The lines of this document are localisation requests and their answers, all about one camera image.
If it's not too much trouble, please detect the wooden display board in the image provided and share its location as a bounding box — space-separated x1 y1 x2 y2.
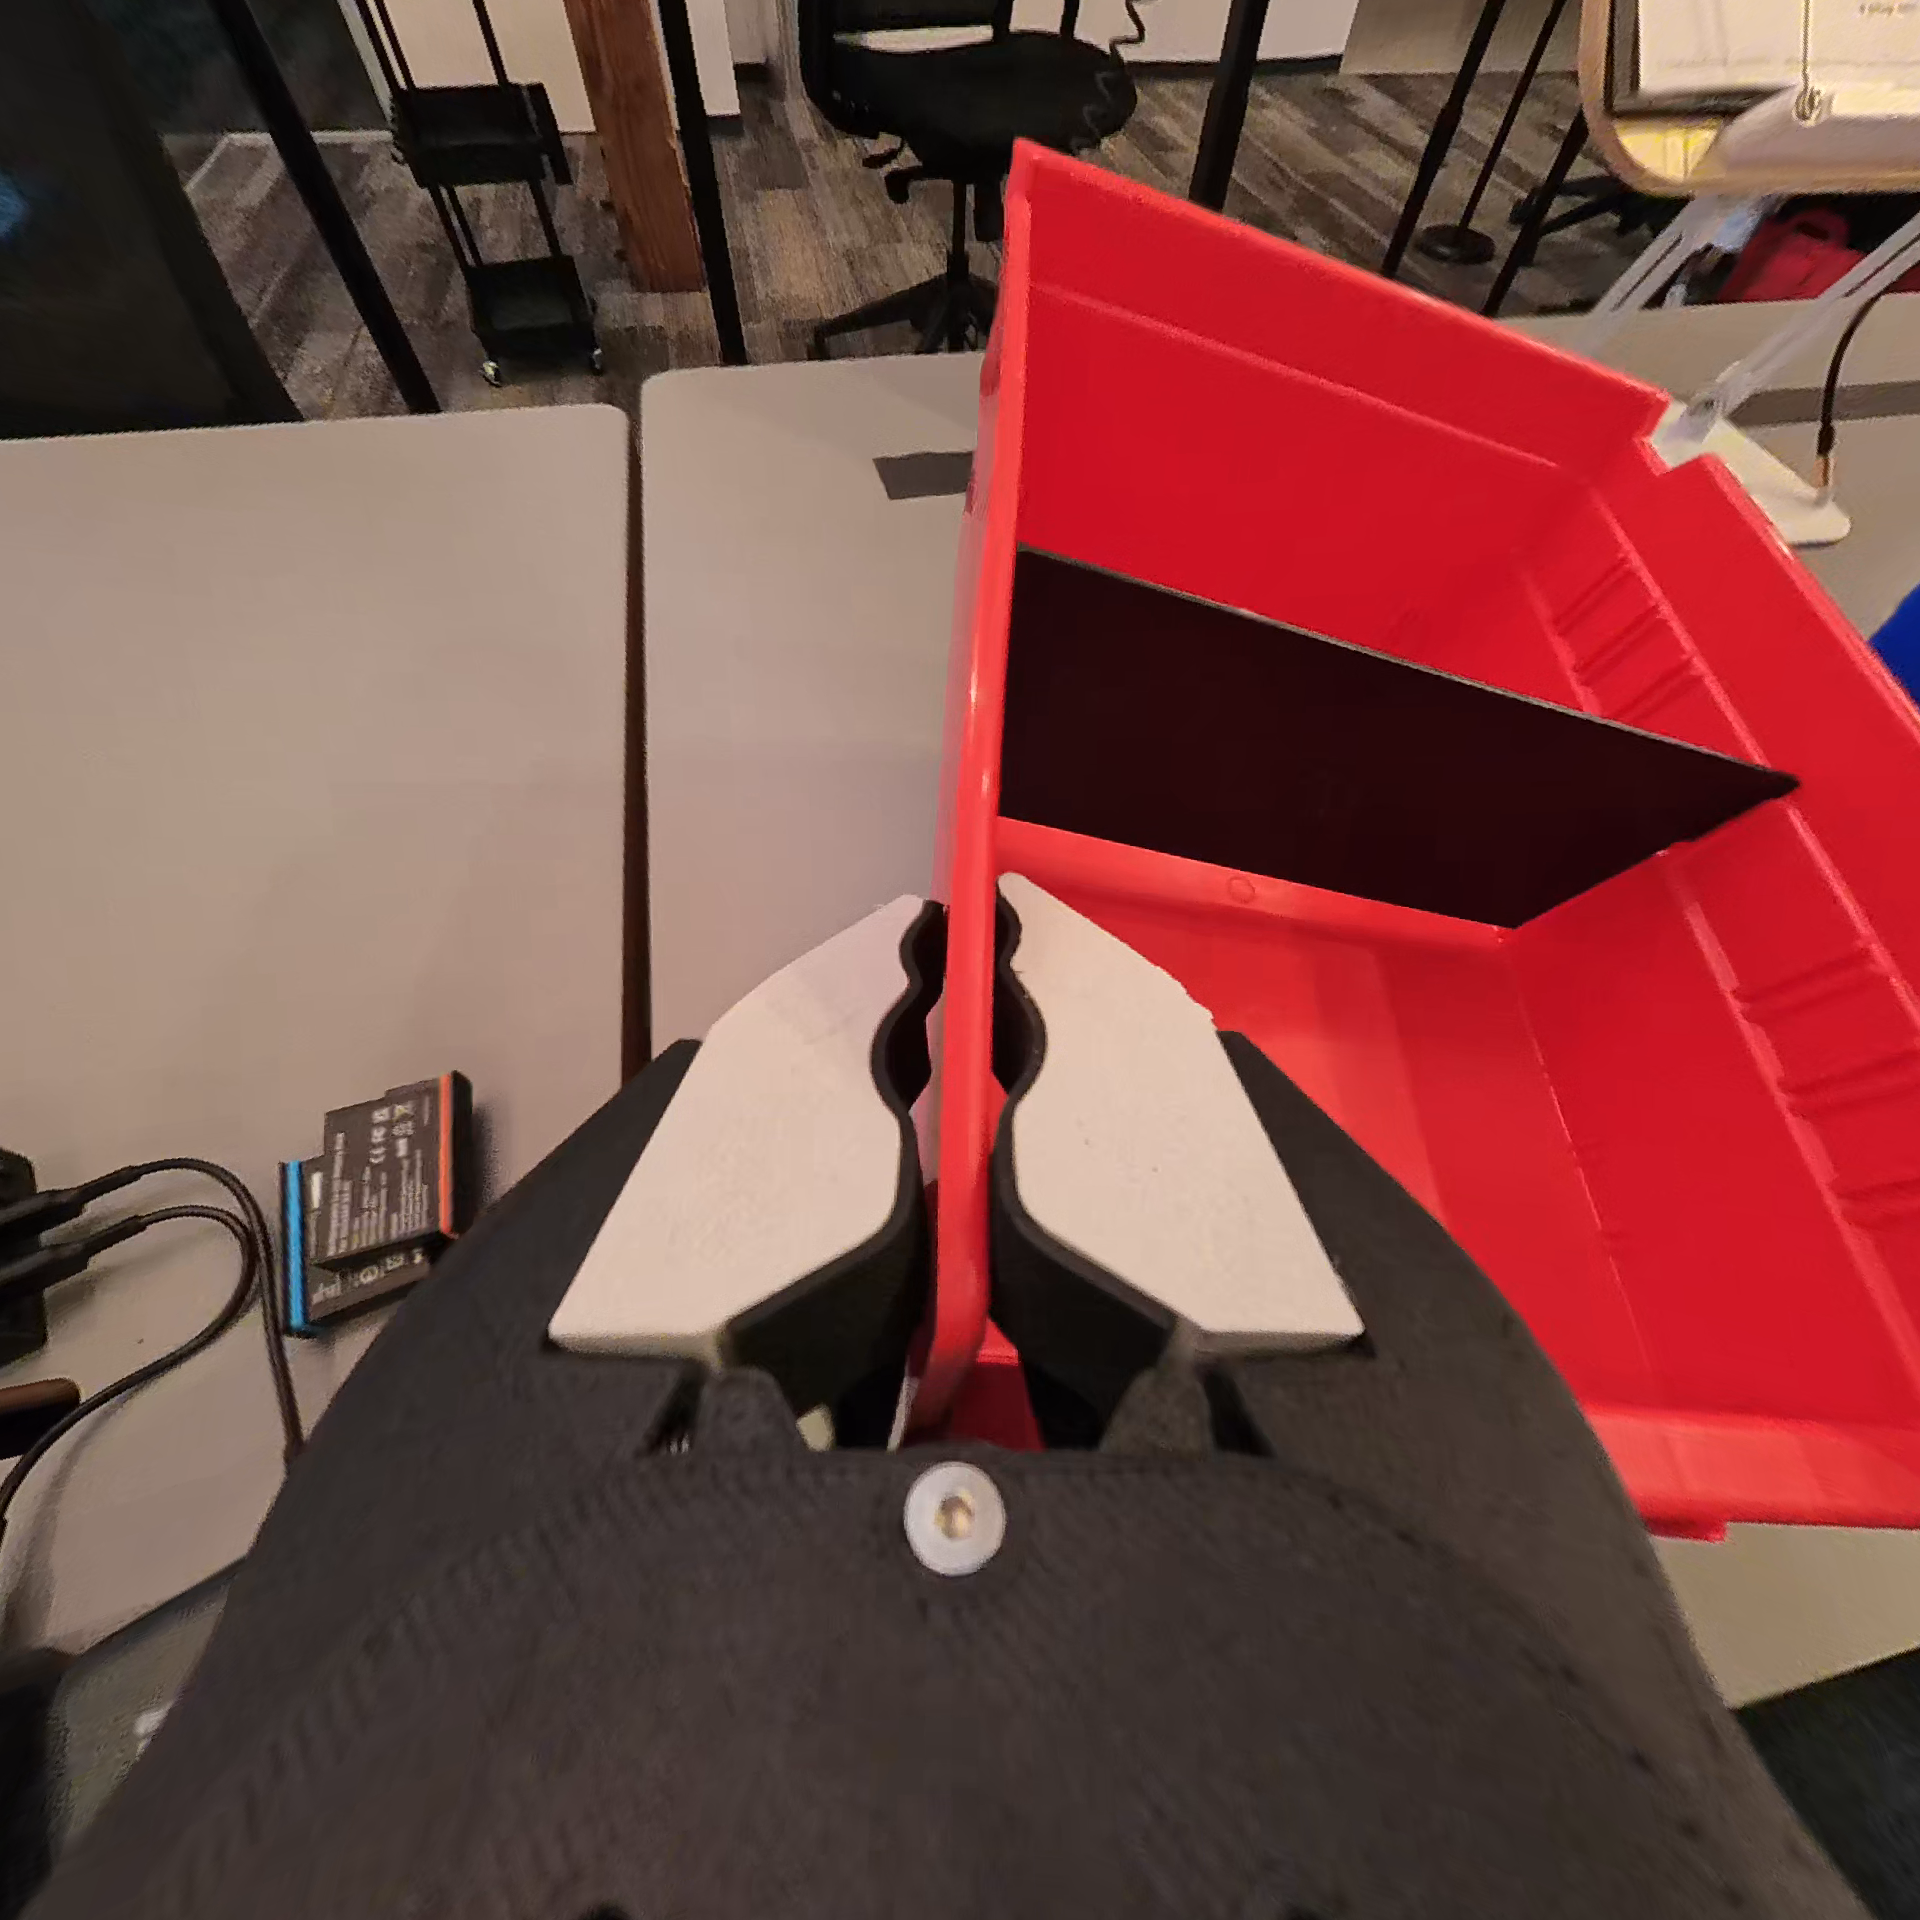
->
1577 0 1920 206

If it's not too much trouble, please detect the black utility cart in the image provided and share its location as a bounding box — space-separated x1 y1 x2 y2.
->
355 0 609 385

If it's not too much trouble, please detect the wooden post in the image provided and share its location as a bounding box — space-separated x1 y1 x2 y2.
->
566 0 711 295

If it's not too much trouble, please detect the red plastic bin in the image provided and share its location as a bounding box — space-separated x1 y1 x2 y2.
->
916 137 1920 1547

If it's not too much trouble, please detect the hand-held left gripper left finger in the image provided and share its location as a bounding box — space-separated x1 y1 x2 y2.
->
548 888 949 1412

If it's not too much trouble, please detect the printed instruction sheet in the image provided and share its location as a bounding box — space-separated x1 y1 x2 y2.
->
1620 0 1920 122

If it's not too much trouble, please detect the black charger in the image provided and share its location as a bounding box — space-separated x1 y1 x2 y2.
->
0 1139 68 1390

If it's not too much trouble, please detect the white stand base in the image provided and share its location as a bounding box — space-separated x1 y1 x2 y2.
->
1645 393 1862 548

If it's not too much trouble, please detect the black office chair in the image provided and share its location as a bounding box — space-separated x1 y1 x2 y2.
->
795 0 1140 361

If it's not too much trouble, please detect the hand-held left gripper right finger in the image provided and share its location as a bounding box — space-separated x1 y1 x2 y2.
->
983 871 1371 1419

